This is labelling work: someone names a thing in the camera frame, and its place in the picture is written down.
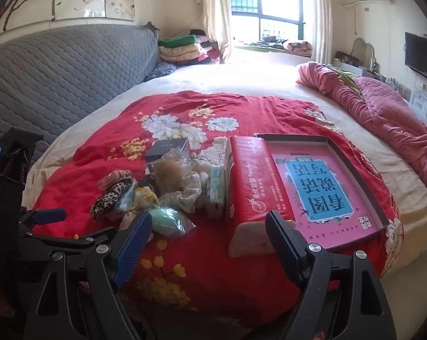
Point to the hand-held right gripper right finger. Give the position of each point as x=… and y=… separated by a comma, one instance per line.
x=288, y=251

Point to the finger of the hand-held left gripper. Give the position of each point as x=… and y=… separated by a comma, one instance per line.
x=75, y=242
x=50, y=215

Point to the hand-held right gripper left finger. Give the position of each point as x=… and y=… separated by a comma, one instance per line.
x=132, y=251

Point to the mint green sponge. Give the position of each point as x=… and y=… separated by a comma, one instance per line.
x=169, y=221

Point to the yellow white packet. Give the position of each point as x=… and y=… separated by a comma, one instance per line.
x=146, y=196

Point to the leopard print scrunchie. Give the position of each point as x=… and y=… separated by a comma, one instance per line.
x=109, y=196

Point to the pink printed cardboard tray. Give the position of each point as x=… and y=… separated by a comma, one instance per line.
x=323, y=191

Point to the white floral scrunchie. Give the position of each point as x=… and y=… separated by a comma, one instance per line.
x=181, y=198

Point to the black hair clip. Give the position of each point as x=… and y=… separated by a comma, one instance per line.
x=148, y=180

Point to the pink scrunchie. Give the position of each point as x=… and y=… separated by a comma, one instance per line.
x=116, y=177

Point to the red tissue pack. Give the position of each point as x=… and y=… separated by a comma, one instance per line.
x=249, y=184

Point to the tan plush in clear bag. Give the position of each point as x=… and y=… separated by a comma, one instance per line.
x=169, y=170

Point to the black box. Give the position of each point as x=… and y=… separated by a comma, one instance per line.
x=165, y=148

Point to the grey quilted headboard cover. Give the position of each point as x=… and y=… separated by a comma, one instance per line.
x=57, y=71

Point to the red floral blanket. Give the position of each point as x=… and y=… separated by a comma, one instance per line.
x=199, y=120

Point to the pink quilt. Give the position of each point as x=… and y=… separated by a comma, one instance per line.
x=376, y=113

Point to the dark patterned pillow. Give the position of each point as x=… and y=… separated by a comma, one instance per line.
x=160, y=71

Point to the white drawer cabinet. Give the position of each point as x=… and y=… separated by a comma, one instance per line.
x=424, y=102

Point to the patterned blanket on windowsill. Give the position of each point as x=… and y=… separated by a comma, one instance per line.
x=291, y=46

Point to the stack of folded clothes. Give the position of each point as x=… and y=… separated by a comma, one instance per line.
x=185, y=49

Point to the vanity mirror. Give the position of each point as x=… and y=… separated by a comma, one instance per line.
x=364, y=51

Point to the black television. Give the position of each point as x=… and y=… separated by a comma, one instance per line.
x=422, y=56

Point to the cream curtain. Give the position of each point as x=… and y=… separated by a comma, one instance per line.
x=217, y=14
x=323, y=14

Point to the barred window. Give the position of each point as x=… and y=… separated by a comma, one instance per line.
x=270, y=0

